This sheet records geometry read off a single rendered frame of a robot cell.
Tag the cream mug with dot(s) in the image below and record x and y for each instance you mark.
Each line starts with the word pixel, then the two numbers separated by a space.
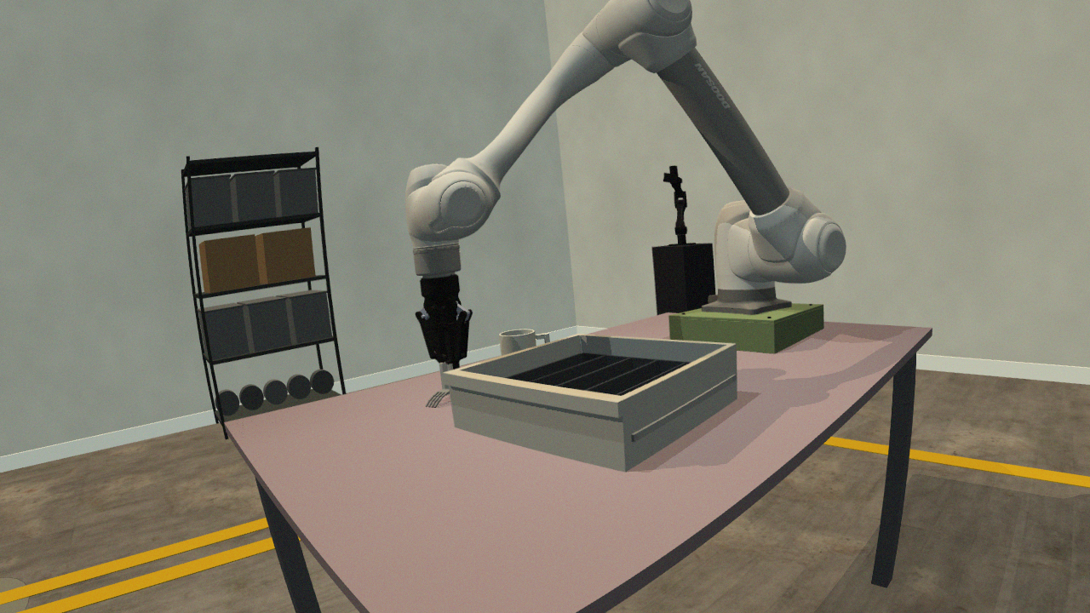
pixel 519 339

